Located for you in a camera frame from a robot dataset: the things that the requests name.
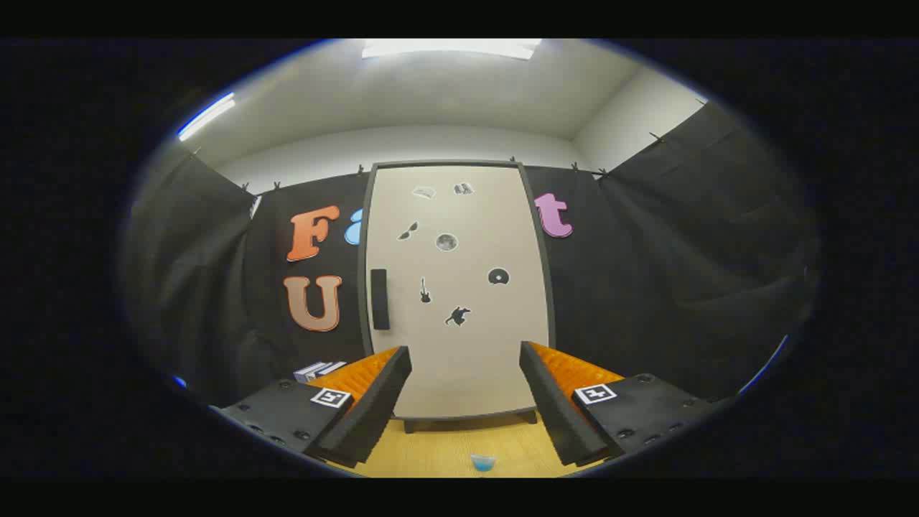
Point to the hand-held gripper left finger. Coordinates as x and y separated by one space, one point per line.
373 409

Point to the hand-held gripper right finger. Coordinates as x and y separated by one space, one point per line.
553 402

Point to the white and blue cup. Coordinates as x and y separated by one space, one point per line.
483 464

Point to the white cabinet door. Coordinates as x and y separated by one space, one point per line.
467 359

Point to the dark blue book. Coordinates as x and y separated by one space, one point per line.
332 367

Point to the white book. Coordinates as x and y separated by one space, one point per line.
307 370

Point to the dark grey cabinet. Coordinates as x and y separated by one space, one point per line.
467 417

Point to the black backdrop cloth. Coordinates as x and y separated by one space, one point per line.
646 287

